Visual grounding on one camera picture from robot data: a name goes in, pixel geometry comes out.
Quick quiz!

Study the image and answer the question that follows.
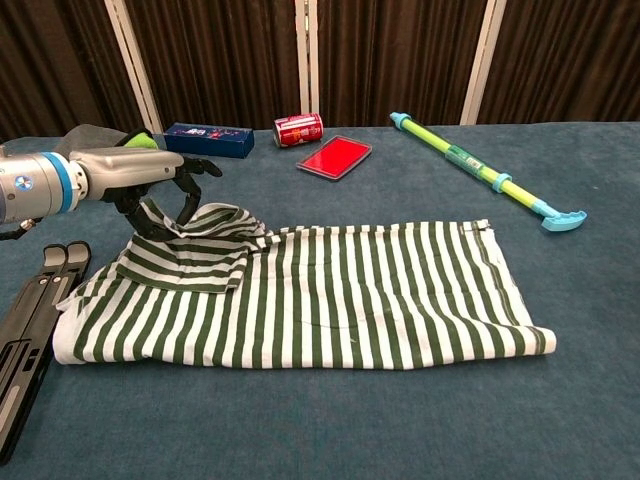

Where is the black folding laptop stand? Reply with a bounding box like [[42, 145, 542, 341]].
[[0, 240, 93, 461]]

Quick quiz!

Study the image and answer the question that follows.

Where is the red flat ink pad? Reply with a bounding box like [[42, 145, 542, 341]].
[[295, 134, 374, 182]]

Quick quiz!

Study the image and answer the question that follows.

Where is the red soda can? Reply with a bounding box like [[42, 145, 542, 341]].
[[272, 112, 325, 149]]

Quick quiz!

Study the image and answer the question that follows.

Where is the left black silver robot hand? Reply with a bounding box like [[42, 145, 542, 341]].
[[69, 146, 224, 242]]

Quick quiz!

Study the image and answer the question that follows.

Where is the teal yellow long stick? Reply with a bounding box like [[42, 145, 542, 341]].
[[388, 111, 589, 235]]

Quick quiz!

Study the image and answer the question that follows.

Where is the black white striped shirt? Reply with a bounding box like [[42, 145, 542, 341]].
[[52, 199, 559, 371]]

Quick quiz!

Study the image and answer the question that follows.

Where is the grey green folded cloth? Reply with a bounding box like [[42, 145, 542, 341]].
[[54, 123, 162, 157]]

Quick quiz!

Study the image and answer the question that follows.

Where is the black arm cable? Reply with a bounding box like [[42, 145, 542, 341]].
[[0, 217, 44, 243]]

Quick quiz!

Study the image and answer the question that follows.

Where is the long blue printed box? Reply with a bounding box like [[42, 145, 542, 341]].
[[163, 121, 256, 160]]

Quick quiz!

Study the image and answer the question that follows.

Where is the white partition frame post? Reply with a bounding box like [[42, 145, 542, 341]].
[[294, 0, 321, 129], [103, 0, 164, 135], [459, 0, 509, 126]]

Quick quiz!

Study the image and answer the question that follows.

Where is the dark pleated curtain panel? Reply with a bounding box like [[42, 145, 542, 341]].
[[124, 0, 301, 134], [0, 0, 151, 144], [477, 0, 640, 126], [317, 0, 489, 129]]

